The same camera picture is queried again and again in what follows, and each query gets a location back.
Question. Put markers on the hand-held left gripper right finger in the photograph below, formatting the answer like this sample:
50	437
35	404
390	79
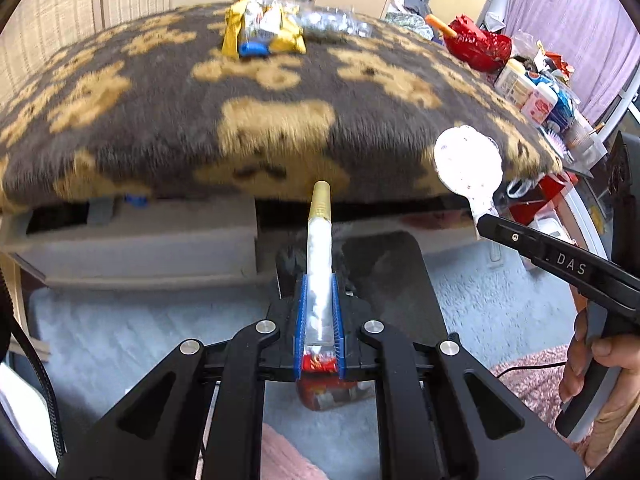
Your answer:
339	320

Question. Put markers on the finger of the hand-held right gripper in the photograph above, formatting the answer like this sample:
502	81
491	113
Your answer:
510	235

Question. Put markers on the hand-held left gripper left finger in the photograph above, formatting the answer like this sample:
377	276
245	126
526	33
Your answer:
300	320

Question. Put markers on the red and silver stick wrapper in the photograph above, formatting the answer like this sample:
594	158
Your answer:
320	270

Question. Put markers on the black trash bin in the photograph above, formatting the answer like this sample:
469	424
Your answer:
390	280

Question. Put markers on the white foil lid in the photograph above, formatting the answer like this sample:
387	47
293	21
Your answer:
467	165

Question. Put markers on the person's right hand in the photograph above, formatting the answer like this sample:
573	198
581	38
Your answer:
607	355

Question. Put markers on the red cardboard box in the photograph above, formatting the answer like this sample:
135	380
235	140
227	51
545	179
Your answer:
555	195

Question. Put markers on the hair brush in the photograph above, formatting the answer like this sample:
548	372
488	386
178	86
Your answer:
557	142

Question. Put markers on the large clear plastic bag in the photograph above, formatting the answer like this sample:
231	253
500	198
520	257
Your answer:
585	140

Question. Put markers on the blue tin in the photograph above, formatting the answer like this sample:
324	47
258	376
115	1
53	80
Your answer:
562	105

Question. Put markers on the pale grey fluffy rug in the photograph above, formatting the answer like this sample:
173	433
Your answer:
150	320

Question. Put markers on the cream bottle with yellow cap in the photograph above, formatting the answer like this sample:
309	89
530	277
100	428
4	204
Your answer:
512	80

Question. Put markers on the red basket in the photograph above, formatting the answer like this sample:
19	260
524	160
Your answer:
475	47

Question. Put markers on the orange stick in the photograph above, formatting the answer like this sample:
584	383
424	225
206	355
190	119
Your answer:
440	25

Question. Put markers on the purple curtain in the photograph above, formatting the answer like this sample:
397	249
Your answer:
565	20

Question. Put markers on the camouflage cloth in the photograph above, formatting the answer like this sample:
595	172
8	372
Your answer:
410	22

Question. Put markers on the brown bear-print blanket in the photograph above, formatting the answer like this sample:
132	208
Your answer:
150	125

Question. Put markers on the small blue packet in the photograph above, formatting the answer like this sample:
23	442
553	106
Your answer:
252	49

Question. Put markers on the gold snack wrapper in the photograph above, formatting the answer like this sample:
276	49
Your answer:
287	40

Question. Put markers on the woven folding screen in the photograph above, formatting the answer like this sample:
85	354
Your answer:
50	20

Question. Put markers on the grey low table frame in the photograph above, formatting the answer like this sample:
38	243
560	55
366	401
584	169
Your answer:
150	245

